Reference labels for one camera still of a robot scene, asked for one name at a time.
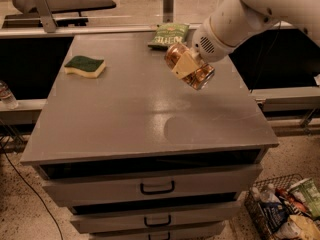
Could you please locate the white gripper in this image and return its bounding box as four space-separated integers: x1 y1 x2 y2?
172 17 240 79

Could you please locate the orange soda can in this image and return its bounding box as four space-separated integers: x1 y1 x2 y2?
165 43 215 90

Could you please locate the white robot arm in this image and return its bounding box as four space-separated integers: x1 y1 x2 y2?
167 0 320 80

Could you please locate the green jalapeno chip bag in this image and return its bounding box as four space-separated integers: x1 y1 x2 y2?
148 23 189 49

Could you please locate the red snack bag in basket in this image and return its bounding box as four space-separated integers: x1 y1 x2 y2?
275 188 308 215

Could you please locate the blue snack bag in basket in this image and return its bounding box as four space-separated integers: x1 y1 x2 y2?
260 202 289 233

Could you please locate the green snack bag in basket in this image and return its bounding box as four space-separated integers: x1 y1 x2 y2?
289 178 320 220

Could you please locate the yellow snack bag in basket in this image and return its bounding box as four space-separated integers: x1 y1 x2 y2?
289 215 320 240

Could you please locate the green and yellow sponge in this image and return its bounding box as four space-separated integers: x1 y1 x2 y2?
64 56 106 79

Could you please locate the grey drawer cabinet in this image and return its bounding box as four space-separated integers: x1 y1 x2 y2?
19 29 280 240

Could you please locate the grey metal railing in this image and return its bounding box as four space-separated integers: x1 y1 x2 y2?
0 0 301 40

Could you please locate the plastic bottle in basket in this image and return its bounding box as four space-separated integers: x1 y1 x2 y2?
260 183 278 203

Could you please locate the clear plastic water bottle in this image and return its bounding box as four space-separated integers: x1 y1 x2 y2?
0 80 18 109

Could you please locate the top drawer with handle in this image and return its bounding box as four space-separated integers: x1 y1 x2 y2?
43 164 262 207

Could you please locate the drawer with handle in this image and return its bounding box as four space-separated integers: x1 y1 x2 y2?
43 164 262 207
71 201 241 235
89 221 225 240

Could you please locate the wire basket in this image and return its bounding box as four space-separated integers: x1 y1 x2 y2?
245 174 320 240

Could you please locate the bottom drawer with handle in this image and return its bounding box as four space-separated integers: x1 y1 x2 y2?
89 221 225 240

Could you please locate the middle drawer with handle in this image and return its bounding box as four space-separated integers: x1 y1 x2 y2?
71 201 241 235

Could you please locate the black floor cable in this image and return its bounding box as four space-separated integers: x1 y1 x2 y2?
0 140 64 240

